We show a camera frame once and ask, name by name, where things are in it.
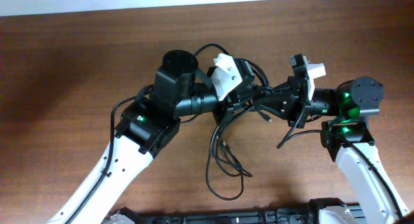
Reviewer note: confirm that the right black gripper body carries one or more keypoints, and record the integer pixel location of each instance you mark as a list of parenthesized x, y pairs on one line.
[(302, 107)]

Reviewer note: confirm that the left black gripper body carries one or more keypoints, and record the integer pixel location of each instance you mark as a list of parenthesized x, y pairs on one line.
[(220, 109)]

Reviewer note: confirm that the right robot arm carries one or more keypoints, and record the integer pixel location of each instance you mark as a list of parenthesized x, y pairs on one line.
[(346, 136)]

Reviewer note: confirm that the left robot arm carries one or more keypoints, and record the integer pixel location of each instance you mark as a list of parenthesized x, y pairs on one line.
[(146, 126)]

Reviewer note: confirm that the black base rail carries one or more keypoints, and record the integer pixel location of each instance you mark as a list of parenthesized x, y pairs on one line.
[(321, 210)]

